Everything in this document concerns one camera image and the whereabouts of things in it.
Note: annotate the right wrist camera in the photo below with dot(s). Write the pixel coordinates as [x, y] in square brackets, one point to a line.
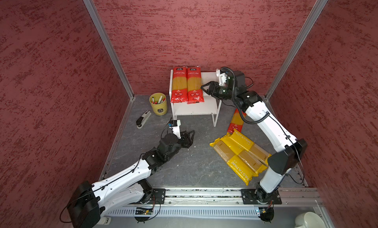
[223, 77]

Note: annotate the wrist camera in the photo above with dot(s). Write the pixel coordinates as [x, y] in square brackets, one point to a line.
[223, 77]
[174, 126]

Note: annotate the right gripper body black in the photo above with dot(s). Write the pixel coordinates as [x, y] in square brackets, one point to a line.
[221, 92]

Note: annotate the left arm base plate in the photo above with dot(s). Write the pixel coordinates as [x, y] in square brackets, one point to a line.
[157, 195]

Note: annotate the black grey stapler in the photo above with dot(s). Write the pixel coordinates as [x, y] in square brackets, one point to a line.
[143, 119]

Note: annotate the white two-tier shelf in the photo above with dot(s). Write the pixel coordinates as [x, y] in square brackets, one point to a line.
[211, 106]

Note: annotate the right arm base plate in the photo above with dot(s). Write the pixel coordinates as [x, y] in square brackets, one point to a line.
[260, 197]

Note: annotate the white remote device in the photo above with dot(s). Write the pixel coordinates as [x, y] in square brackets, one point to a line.
[104, 221]

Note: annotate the yellow pasta package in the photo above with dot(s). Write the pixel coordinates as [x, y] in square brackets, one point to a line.
[254, 156]
[239, 167]

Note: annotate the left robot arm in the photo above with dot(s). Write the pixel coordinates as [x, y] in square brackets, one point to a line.
[90, 202]

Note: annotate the yellow pen holder cup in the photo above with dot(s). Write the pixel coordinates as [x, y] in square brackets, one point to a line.
[158, 103]

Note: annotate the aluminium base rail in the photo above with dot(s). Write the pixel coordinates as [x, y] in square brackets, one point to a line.
[217, 202]

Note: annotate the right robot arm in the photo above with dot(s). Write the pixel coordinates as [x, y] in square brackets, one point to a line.
[253, 110]

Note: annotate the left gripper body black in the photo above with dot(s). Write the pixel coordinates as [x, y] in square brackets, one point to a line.
[185, 142]

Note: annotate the white mug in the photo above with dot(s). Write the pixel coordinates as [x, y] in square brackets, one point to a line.
[309, 220]

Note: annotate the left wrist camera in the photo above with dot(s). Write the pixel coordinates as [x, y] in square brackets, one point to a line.
[174, 126]

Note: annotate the red spaghetti package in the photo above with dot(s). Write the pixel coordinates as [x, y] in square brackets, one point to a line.
[236, 123]
[179, 91]
[194, 83]

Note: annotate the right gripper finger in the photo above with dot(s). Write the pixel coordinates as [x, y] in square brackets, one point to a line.
[208, 91]
[209, 85]

